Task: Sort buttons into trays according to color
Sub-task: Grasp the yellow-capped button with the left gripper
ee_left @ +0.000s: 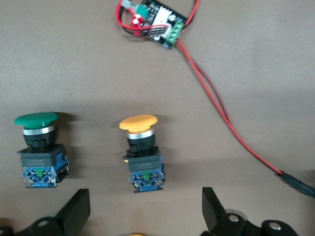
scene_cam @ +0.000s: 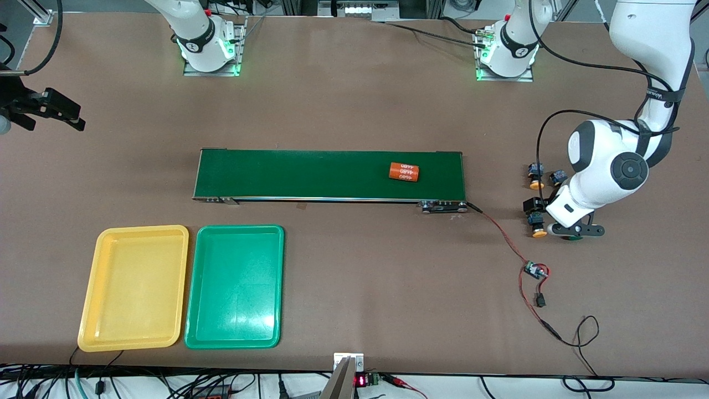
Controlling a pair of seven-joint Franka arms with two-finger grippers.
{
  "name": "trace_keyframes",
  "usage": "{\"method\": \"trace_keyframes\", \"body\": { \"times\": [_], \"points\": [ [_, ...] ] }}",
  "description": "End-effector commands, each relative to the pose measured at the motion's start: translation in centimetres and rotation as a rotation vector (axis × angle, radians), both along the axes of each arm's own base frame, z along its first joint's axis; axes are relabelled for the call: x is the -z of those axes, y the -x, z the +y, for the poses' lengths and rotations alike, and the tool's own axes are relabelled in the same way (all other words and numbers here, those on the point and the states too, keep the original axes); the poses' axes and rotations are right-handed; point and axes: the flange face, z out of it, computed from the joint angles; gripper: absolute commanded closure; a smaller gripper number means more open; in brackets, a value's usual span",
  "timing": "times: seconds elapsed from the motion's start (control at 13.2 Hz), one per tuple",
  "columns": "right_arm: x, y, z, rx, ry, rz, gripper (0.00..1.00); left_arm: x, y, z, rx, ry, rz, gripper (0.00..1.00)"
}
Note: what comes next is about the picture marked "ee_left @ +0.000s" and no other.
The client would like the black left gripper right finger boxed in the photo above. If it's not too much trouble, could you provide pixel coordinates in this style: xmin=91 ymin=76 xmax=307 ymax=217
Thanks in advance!
xmin=200 ymin=186 xmax=248 ymax=236

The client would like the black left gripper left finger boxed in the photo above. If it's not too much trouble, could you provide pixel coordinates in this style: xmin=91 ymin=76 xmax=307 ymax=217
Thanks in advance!
xmin=13 ymin=188 xmax=91 ymax=236

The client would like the small motor controller board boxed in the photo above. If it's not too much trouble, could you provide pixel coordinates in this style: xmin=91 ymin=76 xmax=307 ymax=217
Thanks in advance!
xmin=115 ymin=0 xmax=188 ymax=51

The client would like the green mushroom push button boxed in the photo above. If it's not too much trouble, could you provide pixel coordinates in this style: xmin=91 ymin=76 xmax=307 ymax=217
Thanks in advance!
xmin=14 ymin=112 xmax=70 ymax=189

